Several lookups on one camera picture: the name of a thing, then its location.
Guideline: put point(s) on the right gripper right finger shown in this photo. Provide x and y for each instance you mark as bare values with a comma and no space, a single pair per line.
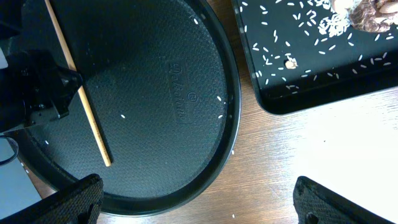
316,204

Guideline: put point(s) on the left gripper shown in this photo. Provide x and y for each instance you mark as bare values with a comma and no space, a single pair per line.
34,90

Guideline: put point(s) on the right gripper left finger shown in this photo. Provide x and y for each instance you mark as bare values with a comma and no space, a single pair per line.
79,203

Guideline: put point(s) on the wooden chopstick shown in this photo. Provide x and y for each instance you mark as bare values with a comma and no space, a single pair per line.
81,91

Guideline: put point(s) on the food scraps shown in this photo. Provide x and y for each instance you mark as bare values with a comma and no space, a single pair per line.
357,15

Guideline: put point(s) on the black rectangular tray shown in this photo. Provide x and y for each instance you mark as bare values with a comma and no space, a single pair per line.
287,103

